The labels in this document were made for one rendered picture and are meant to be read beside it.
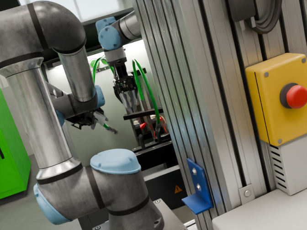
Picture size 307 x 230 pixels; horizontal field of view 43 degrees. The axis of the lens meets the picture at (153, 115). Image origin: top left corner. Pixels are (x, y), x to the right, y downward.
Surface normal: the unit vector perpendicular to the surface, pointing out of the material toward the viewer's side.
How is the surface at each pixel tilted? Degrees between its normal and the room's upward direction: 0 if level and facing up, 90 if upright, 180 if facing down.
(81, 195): 71
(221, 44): 90
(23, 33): 94
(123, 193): 92
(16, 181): 90
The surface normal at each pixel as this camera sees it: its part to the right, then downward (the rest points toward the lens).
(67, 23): 0.78, 0.04
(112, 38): -0.40, 0.38
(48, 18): 0.44, -0.07
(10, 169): 0.22, 0.22
